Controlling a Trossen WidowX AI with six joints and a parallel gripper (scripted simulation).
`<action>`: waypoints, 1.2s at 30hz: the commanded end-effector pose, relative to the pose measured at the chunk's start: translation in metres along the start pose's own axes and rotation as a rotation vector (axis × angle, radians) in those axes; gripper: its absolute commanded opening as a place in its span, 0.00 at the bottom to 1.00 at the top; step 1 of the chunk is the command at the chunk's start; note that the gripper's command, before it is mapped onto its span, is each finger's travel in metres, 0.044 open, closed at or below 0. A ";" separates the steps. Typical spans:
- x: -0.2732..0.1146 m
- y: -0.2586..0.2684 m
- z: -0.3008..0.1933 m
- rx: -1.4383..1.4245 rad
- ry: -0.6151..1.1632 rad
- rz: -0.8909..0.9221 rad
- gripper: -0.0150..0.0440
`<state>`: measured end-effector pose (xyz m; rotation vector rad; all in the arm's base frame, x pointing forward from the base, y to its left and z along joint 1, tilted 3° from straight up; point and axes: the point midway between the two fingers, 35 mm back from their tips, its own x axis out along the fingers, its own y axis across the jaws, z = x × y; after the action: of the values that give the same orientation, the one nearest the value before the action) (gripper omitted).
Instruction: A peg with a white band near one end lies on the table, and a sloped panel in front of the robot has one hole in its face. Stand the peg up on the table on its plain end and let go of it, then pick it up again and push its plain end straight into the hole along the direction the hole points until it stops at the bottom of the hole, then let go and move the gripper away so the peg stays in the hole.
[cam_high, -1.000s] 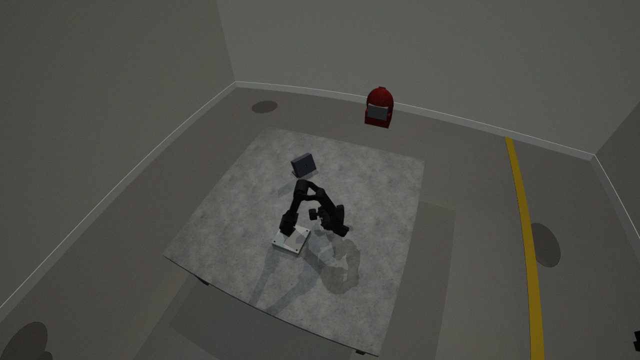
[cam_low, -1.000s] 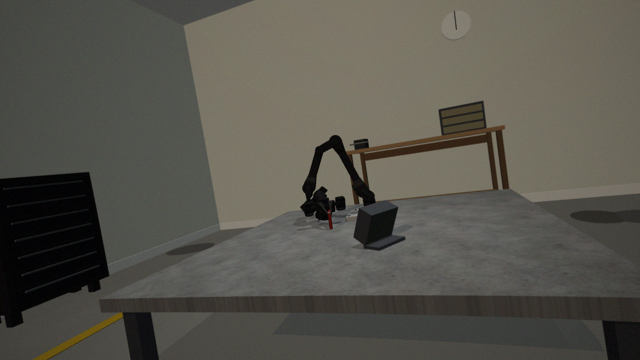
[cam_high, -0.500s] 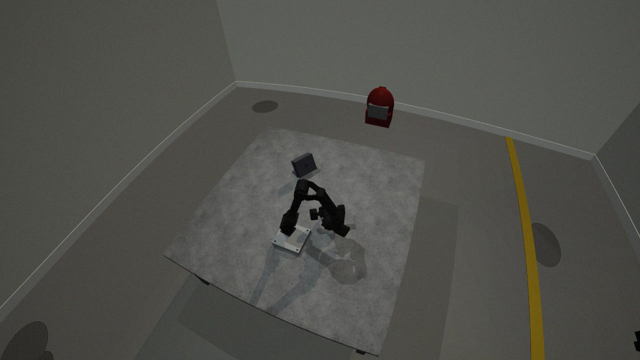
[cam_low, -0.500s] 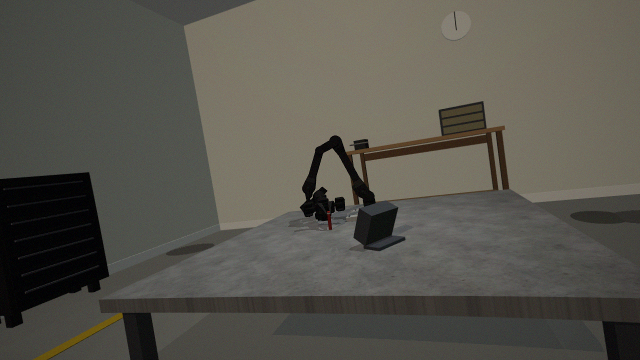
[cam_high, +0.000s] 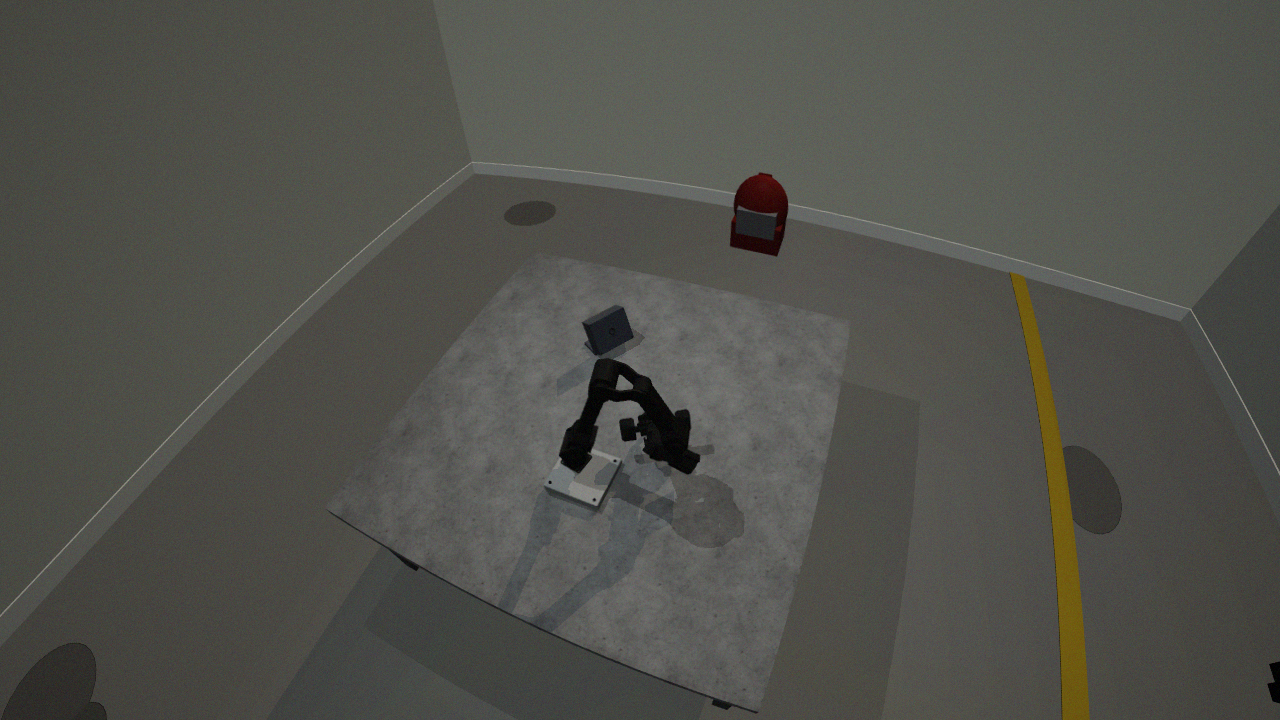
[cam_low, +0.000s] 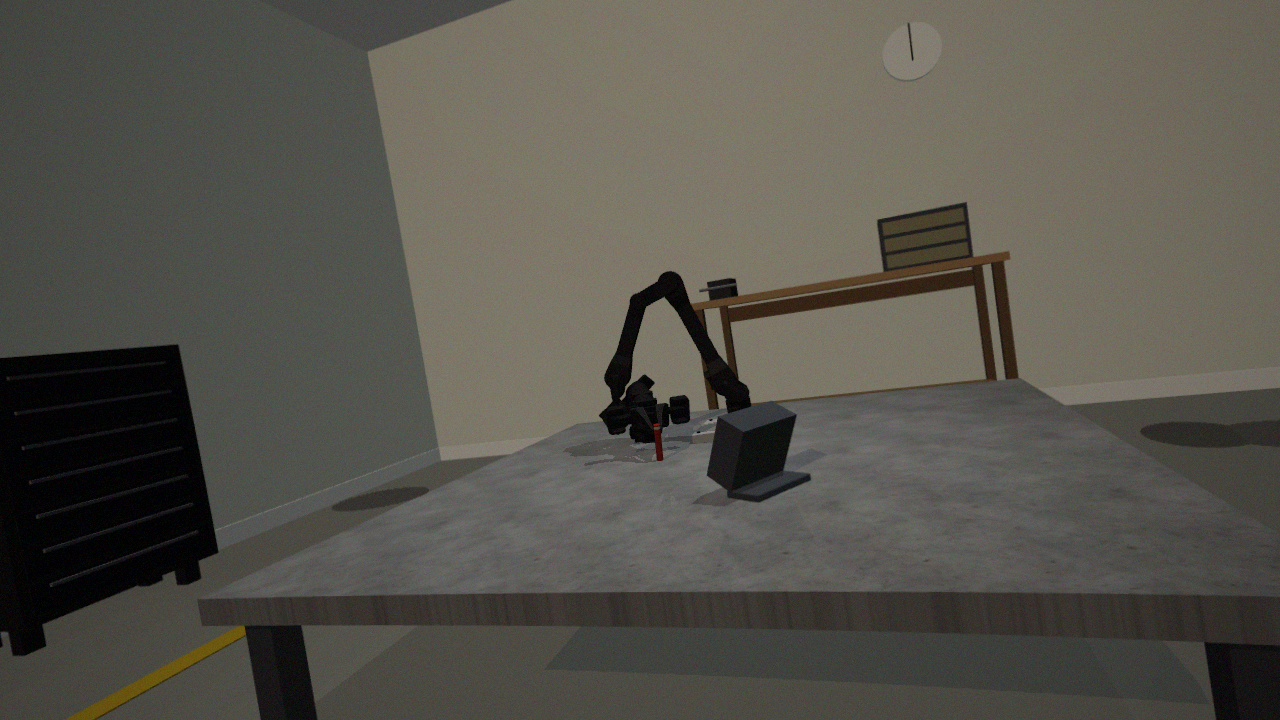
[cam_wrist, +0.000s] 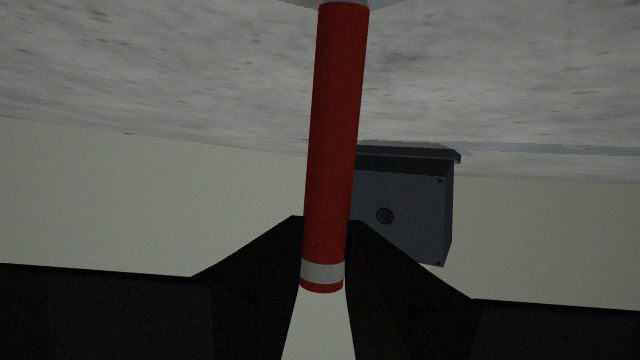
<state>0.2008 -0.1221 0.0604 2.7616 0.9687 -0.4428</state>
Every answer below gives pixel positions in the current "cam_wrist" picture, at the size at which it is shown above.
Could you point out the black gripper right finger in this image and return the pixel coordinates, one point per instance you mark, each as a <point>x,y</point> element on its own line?
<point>398,310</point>

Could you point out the dark grey panel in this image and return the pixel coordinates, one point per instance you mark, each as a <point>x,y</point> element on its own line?
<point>406,195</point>

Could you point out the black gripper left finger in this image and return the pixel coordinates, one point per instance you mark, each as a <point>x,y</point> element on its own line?
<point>238,309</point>

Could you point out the red peg with white band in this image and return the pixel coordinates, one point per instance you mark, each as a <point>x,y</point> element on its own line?
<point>341,41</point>

